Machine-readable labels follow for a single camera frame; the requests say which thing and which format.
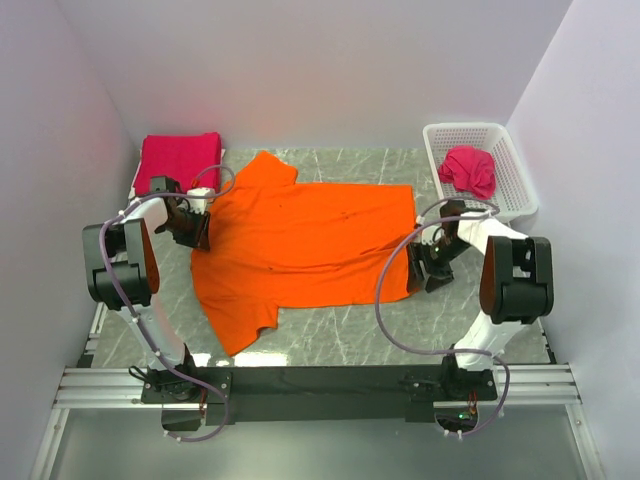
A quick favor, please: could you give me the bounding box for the orange t shirt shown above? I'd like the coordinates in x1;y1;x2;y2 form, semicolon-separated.
191;151;416;356

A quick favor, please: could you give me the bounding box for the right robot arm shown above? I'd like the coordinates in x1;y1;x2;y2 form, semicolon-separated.
407;197;554;398

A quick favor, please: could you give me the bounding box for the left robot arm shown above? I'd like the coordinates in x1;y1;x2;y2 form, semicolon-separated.
82;176;216;401

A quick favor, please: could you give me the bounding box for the folded crimson t shirt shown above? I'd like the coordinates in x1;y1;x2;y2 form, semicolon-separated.
133;132;222;195

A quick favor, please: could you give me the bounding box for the crumpled crimson t shirt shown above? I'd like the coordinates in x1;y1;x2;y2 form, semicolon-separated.
438;145;497;200

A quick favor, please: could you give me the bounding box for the white plastic basket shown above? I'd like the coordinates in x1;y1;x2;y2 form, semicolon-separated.
423;122;538;223

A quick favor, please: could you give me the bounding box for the black base beam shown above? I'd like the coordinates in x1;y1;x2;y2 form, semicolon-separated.
141;365;498;425

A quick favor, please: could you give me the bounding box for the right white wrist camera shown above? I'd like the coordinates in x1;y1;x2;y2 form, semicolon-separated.
413;215;442;245

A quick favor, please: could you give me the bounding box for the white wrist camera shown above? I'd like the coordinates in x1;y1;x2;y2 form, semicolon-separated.
186;187;217;214
413;215;442;245

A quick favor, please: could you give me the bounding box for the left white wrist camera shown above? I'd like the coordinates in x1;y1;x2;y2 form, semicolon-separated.
186;187;217;214

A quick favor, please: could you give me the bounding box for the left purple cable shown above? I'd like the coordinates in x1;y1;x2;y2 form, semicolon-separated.
99;164;236;443

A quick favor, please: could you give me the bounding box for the purple cable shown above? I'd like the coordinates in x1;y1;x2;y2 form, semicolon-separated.
99;164;236;443
373;197;511;439

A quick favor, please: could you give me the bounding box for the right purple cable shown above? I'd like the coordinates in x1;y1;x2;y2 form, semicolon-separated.
373;197;511;439

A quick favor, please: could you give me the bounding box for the aluminium rail frame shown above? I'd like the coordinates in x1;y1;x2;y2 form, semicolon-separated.
30;309;604;479

